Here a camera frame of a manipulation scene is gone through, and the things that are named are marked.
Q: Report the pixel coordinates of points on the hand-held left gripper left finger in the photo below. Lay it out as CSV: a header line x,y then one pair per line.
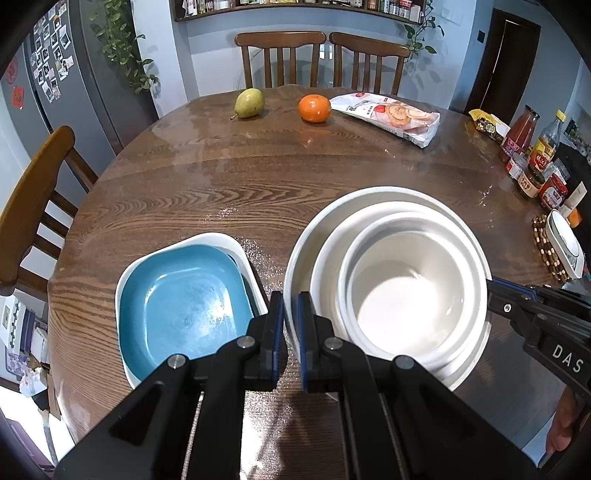
x,y
277,341

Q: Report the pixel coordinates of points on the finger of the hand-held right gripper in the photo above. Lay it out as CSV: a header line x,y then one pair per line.
x,y
508,301
568,297

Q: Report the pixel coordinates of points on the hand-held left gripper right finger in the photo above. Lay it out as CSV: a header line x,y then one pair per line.
x,y
303,341

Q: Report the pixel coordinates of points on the white patterned square plate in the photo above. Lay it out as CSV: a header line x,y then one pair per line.
x,y
251,281

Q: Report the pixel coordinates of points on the medium white bowl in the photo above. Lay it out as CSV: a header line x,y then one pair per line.
x,y
325,277

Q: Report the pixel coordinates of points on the blue square plate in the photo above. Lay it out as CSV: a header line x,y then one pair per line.
x,y
184,304

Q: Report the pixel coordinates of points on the small white bowl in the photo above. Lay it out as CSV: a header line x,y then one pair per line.
x,y
406,300

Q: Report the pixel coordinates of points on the person's right hand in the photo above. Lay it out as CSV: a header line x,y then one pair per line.
x,y
561,429

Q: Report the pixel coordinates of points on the white rectangular dish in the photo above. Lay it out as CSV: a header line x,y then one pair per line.
x,y
565,244

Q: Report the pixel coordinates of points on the wooden beaded trivet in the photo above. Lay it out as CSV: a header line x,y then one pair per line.
x,y
544,244

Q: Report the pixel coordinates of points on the red labelled sauce jar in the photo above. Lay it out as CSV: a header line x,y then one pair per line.
x,y
553,193

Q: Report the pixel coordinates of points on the brown sauce jar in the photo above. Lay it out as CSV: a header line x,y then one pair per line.
x,y
531,182

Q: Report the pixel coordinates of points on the small white lidded jar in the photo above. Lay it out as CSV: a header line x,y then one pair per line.
x,y
517,166

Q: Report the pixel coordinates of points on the yellow capped oil bottle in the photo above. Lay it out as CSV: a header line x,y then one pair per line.
x,y
545,147

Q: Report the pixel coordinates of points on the red sauce bottle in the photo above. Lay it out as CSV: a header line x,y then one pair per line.
x,y
519,134

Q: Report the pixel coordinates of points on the yellow snack packet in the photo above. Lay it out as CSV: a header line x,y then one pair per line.
x,y
489,123

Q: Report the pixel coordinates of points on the clear snack packet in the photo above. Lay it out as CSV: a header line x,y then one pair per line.
x,y
392,117

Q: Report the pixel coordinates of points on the orange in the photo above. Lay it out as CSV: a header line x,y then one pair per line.
x,y
314,108

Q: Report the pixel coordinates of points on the green pear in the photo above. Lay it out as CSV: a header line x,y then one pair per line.
x,y
249,102

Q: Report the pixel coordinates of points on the dark wooden door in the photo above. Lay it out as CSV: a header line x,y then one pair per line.
x,y
508,60

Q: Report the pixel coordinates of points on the stack of storage boxes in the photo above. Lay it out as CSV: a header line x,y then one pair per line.
x,y
23,341

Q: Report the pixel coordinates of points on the trailing green shelf plant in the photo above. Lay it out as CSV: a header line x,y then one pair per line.
x,y
422,32

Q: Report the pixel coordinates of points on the wooden chair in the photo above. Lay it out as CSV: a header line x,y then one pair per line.
x,y
32,184
277,39
369,44

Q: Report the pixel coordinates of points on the grey refrigerator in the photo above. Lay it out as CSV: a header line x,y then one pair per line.
x,y
97,92

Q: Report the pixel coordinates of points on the row of shelf jars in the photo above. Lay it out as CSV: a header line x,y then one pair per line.
x,y
392,7

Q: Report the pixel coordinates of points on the hanging green vine plant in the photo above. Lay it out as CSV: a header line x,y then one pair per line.
x,y
122,50

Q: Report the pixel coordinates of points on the red paper fridge decoration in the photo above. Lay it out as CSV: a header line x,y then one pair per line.
x,y
18,97
12,67

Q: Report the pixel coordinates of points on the group of fridge photo magnets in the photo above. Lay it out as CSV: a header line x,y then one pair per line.
x,y
51,55

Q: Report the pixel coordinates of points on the dark wooden wall shelf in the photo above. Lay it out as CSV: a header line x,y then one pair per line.
x,y
295,13

